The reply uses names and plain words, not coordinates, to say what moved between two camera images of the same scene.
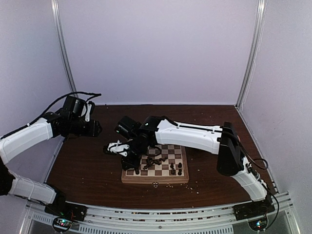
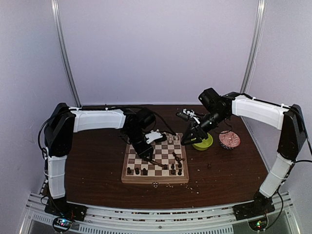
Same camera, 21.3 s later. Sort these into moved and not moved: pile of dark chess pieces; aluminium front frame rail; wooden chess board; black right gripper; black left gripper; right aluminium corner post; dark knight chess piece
Moved: pile of dark chess pieces; black left gripper; black right gripper
Not moved: aluminium front frame rail; right aluminium corner post; dark knight chess piece; wooden chess board
